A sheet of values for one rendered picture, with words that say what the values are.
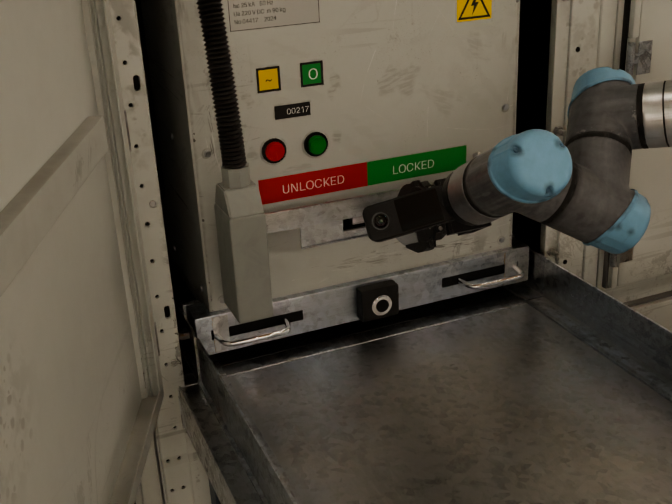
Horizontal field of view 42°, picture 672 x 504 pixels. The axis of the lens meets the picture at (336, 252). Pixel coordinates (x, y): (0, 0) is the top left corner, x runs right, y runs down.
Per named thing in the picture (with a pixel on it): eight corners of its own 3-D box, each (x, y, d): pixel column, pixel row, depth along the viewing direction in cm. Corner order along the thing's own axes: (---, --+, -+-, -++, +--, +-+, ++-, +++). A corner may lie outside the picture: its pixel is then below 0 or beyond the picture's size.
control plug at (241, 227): (275, 317, 114) (265, 188, 107) (239, 325, 112) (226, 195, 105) (256, 294, 121) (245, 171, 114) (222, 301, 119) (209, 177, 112)
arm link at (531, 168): (572, 212, 91) (501, 179, 89) (517, 232, 101) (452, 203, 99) (589, 144, 93) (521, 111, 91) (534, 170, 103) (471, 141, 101)
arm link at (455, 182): (471, 223, 99) (453, 154, 100) (452, 231, 103) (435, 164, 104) (527, 212, 102) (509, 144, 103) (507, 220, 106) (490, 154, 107)
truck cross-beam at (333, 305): (528, 280, 141) (529, 245, 139) (199, 358, 123) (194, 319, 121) (510, 269, 146) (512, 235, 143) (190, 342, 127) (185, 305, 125)
